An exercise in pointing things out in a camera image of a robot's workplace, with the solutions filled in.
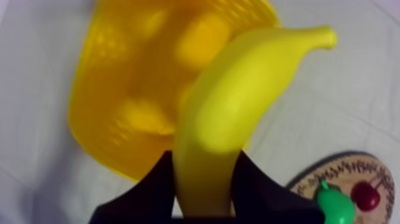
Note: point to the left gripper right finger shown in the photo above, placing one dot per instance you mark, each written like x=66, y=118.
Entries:
x=262, y=197

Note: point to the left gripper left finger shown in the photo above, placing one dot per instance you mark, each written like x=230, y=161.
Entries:
x=147, y=197

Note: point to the yellow toy banana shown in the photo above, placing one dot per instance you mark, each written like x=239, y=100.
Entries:
x=231, y=103

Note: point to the round wooden board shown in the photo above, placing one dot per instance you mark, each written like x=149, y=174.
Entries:
x=370, y=175

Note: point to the yellow plastic basket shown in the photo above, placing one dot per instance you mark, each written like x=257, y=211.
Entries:
x=131, y=78

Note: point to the green toy pear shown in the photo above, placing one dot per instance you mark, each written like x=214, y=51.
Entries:
x=336, y=204

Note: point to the small red fruit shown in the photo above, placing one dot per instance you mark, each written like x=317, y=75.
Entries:
x=365, y=196

